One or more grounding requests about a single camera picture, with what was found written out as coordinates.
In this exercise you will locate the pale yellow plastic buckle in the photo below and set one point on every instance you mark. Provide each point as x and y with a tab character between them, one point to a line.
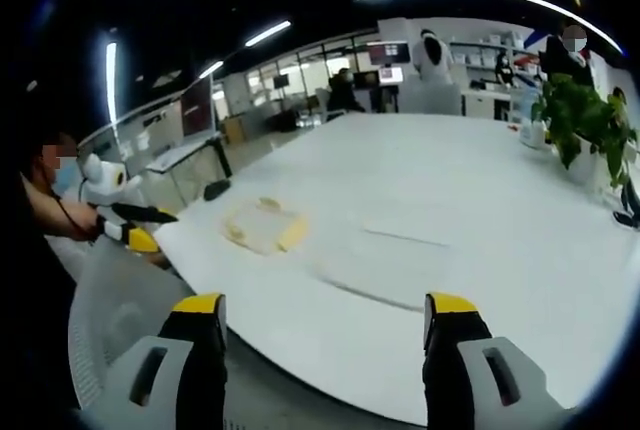
292	232

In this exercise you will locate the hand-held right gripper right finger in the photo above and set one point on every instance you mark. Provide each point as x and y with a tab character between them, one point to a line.
475	380

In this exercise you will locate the small bright screen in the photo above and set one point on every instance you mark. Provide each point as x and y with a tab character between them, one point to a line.
391	75

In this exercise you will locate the white desk with black leg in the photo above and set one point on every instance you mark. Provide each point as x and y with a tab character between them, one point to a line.
185	155

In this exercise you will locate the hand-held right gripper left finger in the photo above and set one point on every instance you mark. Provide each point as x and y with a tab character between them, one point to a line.
165	380

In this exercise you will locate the white storage shelf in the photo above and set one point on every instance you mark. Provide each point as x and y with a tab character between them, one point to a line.
482	52

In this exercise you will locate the small dark monitor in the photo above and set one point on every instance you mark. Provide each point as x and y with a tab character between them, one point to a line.
281	81

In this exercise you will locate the green potted plant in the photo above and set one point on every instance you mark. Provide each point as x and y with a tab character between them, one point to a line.
575	115

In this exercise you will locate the white mesh office chair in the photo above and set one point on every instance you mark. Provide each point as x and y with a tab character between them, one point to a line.
120	310

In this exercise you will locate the clear plastic bottle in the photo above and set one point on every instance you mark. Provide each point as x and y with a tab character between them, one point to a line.
532	120

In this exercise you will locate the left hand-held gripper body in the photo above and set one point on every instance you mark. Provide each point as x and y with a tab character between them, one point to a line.
102	180

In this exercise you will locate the large dark display screen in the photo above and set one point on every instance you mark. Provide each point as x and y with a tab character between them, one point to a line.
197	107

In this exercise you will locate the person's dark clothing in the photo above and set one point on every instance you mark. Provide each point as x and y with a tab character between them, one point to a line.
30	300

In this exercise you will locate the small black object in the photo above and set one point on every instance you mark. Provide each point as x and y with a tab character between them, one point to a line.
216	190

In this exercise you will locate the wall-mounted monitor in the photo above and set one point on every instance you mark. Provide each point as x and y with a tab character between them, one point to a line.
389	52

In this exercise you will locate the cardboard box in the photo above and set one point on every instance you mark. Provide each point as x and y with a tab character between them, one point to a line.
232	130

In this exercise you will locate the ceiling light strip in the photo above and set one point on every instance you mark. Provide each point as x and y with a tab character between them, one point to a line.
267	33
211	68
111	80

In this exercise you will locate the dark blue object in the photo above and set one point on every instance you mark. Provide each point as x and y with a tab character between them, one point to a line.
630	205

